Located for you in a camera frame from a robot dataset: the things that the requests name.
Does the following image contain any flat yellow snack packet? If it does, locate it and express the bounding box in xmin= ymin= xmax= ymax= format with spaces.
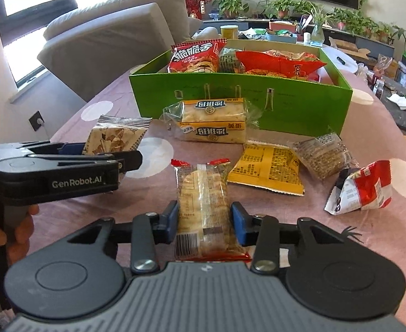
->
xmin=228 ymin=140 xmax=305 ymax=196

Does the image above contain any dark marble side table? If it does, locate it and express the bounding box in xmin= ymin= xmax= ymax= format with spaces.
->
xmin=373 ymin=77 xmax=406 ymax=133

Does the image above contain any yellow cake twin pack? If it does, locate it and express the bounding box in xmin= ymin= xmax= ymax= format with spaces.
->
xmin=161 ymin=97 xmax=262 ymax=144

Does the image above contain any dark tv cabinet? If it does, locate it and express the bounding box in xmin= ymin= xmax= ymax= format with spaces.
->
xmin=202 ymin=17 xmax=396 ymax=59

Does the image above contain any pink polka dot tablecloth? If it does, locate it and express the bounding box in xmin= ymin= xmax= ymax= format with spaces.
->
xmin=28 ymin=63 xmax=406 ymax=332

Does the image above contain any red crispy noodle bag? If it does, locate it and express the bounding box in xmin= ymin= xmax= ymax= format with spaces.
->
xmin=168 ymin=38 xmax=227 ymax=73

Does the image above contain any yellow tin can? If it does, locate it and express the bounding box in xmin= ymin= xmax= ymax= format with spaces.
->
xmin=220 ymin=25 xmax=239 ymax=40

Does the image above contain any red white triangular snack pack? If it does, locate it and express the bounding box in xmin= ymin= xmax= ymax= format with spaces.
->
xmin=324 ymin=160 xmax=392 ymax=216

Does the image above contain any red chip bag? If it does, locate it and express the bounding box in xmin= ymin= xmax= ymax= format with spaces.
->
xmin=236 ymin=50 xmax=326 ymax=80

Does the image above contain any glass vase with plant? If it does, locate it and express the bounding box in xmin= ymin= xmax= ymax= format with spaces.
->
xmin=310 ymin=4 xmax=329 ymax=47

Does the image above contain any green cardboard box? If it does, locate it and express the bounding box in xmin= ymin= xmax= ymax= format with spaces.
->
xmin=129 ymin=40 xmax=352 ymax=136

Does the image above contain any blue snack tray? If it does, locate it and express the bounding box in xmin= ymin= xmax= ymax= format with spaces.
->
xmin=265 ymin=29 xmax=298 ymax=43

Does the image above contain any person left hand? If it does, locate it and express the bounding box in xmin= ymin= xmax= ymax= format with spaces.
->
xmin=0 ymin=205 xmax=39 ymax=264

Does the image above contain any white round coffee table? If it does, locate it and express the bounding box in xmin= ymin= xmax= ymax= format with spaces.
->
xmin=321 ymin=45 xmax=358 ymax=74

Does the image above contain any brown white patterned snack pack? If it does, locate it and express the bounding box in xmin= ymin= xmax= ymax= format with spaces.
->
xmin=83 ymin=115 xmax=152 ymax=155

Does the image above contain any beige sofa armchair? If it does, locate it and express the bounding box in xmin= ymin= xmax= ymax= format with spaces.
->
xmin=38 ymin=0 xmax=219 ymax=101

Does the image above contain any red-ended rice cracker pack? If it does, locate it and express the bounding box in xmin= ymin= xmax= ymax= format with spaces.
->
xmin=170 ymin=159 xmax=251 ymax=262

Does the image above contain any clear brown grain bar pack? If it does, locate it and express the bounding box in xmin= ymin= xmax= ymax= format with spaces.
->
xmin=289 ymin=133 xmax=359 ymax=181

